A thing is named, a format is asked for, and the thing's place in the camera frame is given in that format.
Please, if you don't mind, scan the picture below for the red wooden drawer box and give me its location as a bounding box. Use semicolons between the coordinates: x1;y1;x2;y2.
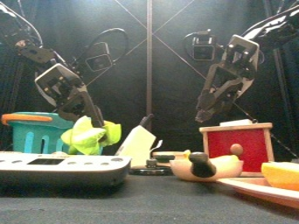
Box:
198;122;276;178

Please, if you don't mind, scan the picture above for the yellow toy food piece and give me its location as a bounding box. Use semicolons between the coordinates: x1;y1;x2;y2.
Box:
210;154;240;165

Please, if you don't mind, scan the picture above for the yellow-green toy starfruit piece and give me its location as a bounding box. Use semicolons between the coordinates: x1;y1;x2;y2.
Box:
60;115;122;156

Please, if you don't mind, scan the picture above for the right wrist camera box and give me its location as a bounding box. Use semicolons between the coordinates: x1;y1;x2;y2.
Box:
190;34;217;62

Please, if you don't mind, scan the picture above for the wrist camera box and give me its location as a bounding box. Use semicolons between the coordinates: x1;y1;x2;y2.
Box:
82;41;114;74
190;34;217;62

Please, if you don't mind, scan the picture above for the black right camera cable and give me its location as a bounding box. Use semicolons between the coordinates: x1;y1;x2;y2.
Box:
181;29;213;58

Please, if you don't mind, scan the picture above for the teal basket with orange handle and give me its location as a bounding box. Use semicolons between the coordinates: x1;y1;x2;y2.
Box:
0;111;104;156

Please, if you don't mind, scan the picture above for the pink wooden plate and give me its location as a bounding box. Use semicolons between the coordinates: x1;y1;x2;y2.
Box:
216;176;299;210

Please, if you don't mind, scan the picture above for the white block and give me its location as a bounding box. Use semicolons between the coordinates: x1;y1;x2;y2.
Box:
218;118;254;127

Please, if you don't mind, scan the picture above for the black camera cable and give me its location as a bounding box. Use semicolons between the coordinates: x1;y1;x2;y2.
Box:
181;29;213;58
82;27;130;64

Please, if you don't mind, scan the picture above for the black round disc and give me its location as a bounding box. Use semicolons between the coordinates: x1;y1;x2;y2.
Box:
128;158;174;177

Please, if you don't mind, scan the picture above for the vertical metal frame pole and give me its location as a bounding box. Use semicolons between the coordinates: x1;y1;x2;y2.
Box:
145;0;154;117

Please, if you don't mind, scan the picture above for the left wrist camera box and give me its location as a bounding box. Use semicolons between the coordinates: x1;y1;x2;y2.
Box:
82;41;114;74

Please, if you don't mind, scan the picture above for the black left camera cable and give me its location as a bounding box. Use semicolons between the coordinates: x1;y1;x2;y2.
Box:
82;27;130;64

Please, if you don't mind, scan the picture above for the orange toy fruit piece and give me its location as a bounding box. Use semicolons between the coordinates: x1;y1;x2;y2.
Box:
260;161;299;192

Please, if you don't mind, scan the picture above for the cream toy cleaver black handle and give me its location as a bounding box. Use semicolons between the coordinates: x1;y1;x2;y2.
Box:
114;113;157;168

